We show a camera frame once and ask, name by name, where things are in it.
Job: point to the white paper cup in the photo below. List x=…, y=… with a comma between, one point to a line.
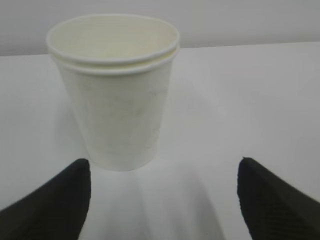
x=116, y=69

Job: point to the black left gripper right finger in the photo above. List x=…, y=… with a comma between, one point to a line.
x=271, y=208

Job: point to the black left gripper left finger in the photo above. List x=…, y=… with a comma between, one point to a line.
x=55, y=211

